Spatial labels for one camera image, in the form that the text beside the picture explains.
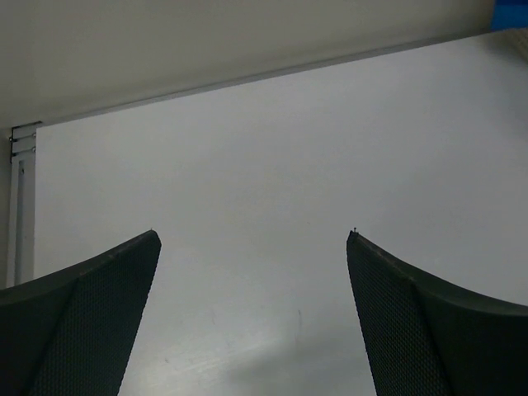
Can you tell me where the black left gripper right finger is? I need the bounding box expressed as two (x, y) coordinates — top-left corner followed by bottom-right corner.
(346, 231), (527, 395)

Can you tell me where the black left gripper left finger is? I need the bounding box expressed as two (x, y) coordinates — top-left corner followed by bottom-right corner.
(1, 230), (161, 395)

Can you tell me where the aluminium table frame rail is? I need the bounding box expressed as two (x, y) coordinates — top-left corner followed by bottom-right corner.
(6, 122), (40, 288)

